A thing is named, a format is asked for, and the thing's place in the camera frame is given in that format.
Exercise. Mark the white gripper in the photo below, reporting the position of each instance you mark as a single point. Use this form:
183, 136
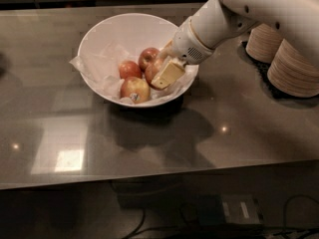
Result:
186, 46

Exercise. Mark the red apple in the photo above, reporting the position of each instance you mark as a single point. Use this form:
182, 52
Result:
129, 68
147, 56
152, 70

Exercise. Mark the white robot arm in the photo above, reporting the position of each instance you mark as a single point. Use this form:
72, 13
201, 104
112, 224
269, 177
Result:
199, 35

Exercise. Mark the front apple with sticker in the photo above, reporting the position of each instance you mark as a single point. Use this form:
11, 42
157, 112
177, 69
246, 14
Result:
136, 89

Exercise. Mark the white round bowl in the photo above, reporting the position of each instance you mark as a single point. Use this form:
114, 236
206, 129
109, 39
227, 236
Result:
133, 31

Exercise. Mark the back paper bowl stack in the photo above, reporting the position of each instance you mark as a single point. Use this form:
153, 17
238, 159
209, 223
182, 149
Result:
263, 43

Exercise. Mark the paper bowl stack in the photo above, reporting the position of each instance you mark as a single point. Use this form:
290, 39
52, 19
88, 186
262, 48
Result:
292, 74
263, 43

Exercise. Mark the front paper bowl stack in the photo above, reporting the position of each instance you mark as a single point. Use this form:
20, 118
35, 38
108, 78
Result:
292, 74

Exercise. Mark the white paper liner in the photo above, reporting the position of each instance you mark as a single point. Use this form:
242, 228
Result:
101, 74

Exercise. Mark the black mat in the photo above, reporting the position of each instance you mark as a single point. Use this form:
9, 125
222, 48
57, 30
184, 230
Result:
271, 91

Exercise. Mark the dark box under table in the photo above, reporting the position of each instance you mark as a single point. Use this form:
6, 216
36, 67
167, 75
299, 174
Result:
238, 211

